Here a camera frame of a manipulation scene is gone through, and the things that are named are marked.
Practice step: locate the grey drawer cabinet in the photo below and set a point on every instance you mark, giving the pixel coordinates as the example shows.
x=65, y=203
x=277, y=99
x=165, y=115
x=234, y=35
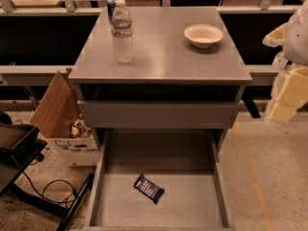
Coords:
x=174, y=102

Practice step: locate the left clear sanitizer bottle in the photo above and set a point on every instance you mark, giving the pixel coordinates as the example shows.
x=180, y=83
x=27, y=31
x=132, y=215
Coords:
x=279, y=61

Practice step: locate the grey metal shelf rail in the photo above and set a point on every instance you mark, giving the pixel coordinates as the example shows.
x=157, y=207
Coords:
x=35, y=75

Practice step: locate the dark blue rxbar wrapper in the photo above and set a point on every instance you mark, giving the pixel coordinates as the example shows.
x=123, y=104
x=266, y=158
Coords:
x=148, y=188

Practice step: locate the open cardboard box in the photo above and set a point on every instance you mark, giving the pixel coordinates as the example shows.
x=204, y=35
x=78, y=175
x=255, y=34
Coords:
x=59, y=120

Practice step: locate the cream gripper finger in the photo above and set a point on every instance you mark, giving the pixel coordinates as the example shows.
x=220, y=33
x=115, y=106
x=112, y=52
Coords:
x=289, y=93
x=276, y=37

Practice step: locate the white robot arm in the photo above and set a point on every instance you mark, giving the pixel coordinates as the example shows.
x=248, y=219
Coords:
x=295, y=46

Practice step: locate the open grey middle drawer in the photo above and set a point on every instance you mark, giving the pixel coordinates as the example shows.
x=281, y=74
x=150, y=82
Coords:
x=160, y=202

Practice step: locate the blue drink can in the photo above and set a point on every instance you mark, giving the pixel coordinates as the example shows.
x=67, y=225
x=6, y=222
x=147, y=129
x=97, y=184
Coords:
x=111, y=5

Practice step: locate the white paper bowl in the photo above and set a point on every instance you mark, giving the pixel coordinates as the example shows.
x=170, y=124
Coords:
x=203, y=35

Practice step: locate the clear plastic water bottle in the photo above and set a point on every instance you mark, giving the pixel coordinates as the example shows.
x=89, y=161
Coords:
x=122, y=32

